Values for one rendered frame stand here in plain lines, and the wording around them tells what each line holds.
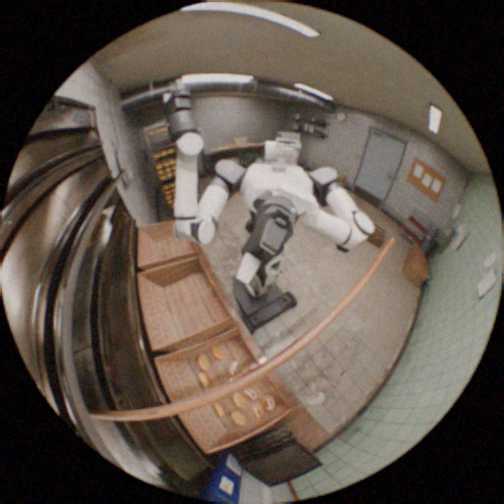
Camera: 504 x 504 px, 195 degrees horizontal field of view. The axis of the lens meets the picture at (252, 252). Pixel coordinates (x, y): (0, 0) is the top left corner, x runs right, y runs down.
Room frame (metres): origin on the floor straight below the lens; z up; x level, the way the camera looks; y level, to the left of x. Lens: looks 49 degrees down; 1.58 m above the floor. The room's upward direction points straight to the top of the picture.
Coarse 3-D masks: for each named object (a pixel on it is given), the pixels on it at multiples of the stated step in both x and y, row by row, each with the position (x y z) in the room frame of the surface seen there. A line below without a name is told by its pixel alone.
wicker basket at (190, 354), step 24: (240, 336) 0.15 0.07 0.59; (168, 360) -0.06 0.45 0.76; (192, 360) -0.04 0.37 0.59; (216, 360) -0.02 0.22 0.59; (240, 360) -0.01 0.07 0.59; (168, 384) -0.18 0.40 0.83; (192, 384) -0.18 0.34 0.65; (216, 384) -0.17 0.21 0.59; (264, 384) -0.16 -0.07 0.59; (240, 408) -0.32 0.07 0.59; (264, 408) -0.32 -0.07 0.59; (288, 408) -0.29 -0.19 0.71; (192, 432) -0.41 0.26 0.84; (216, 432) -0.46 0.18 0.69; (240, 432) -0.44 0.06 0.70
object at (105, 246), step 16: (112, 224) 0.60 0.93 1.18; (96, 272) 0.22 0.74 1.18; (96, 288) 0.14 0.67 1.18; (96, 304) 0.08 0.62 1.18; (96, 320) 0.01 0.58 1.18; (96, 336) -0.04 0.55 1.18; (96, 352) -0.10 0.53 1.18; (96, 368) -0.16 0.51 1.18; (112, 384) -0.18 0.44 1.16; (112, 400) -0.24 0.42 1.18; (128, 432) -0.33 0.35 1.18; (144, 448) -0.39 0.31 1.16; (144, 464) -0.48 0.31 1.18; (160, 464) -0.45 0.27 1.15; (160, 480) -0.55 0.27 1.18; (176, 480) -0.53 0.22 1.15
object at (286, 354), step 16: (384, 256) 0.31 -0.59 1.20; (368, 272) 0.23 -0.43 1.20; (352, 288) 0.18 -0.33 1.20; (320, 320) 0.09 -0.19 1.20; (304, 336) 0.05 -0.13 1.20; (288, 352) 0.01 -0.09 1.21; (256, 368) -0.02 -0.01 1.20; (272, 368) -0.02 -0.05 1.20; (224, 384) -0.06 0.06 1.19; (240, 384) -0.06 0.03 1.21; (192, 400) -0.11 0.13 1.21; (208, 400) -0.11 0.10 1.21; (96, 416) -0.35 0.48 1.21; (112, 416) -0.28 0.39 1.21; (128, 416) -0.24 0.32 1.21; (144, 416) -0.21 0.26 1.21; (160, 416) -0.19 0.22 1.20
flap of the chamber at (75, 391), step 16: (112, 192) 0.58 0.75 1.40; (80, 224) 0.33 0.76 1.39; (64, 256) 0.15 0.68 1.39; (80, 256) 0.14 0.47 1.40; (64, 304) 0.00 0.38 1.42; (64, 320) -0.03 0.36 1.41; (48, 336) -0.12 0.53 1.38; (64, 336) -0.06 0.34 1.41; (64, 352) -0.09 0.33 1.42; (80, 400) -0.16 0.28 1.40; (80, 416) -0.19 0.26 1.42; (96, 432) -0.22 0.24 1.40
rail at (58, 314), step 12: (96, 204) 0.38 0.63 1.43; (84, 228) 0.23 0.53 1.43; (72, 252) 0.13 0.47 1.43; (72, 264) 0.10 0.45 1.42; (60, 288) 0.02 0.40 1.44; (60, 300) 0.00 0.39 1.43; (60, 312) -0.02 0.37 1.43; (60, 324) -0.04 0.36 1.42; (60, 336) -0.06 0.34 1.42; (60, 348) -0.09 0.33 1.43; (60, 360) -0.11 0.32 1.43; (60, 372) -0.13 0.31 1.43; (60, 384) -0.15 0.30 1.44; (72, 408) -0.18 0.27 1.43; (72, 420) -0.21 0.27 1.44; (84, 432) -0.22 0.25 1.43
